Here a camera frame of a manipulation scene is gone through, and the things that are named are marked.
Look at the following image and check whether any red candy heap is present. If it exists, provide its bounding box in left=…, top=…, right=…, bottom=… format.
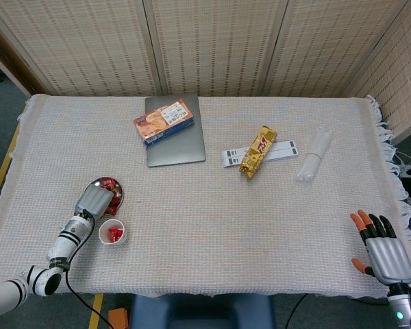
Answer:
left=101, top=177, right=123, bottom=217

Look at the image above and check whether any clear plastic tube bundle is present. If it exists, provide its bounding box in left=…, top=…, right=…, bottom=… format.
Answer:
left=296, top=125, right=332, bottom=182

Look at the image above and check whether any woven folding screen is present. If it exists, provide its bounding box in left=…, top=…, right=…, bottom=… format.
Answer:
left=0, top=0, right=411, bottom=136

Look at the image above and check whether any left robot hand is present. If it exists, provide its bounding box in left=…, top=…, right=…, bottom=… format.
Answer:
left=74, top=180, right=114, bottom=220

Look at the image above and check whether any orange blue biscuit box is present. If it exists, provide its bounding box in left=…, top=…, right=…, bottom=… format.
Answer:
left=133, top=98, right=195, bottom=147

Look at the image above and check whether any brown wooden beam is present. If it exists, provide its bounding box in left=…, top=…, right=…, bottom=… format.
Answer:
left=0, top=16, right=51, bottom=99

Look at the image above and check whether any metal dish of red candies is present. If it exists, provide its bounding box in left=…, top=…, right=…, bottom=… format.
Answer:
left=87, top=175, right=126, bottom=217

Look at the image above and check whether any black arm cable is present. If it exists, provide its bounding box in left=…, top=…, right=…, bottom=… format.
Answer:
left=64, top=208, right=116, bottom=329

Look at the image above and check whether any orange block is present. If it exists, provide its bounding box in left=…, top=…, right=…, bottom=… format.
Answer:
left=108, top=308, right=128, bottom=329

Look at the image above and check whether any white woven tablecloth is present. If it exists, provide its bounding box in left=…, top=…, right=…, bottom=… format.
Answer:
left=0, top=94, right=411, bottom=299

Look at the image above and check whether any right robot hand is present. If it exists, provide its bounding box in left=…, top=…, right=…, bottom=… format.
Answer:
left=349, top=209, right=411, bottom=286

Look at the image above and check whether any blue padded seat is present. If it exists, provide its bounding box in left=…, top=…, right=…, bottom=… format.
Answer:
left=128, top=293, right=275, bottom=329

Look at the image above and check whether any grey closed laptop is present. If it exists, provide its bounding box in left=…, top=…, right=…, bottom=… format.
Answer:
left=144, top=93, right=207, bottom=169

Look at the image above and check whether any white paper cup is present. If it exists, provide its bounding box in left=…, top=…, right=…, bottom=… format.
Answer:
left=98, top=219, right=129, bottom=246

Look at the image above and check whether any black floor cable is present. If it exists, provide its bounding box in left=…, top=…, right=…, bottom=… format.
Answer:
left=286, top=293, right=310, bottom=329

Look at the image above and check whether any gold snack packet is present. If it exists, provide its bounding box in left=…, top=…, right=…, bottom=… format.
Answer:
left=238, top=125, right=278, bottom=180

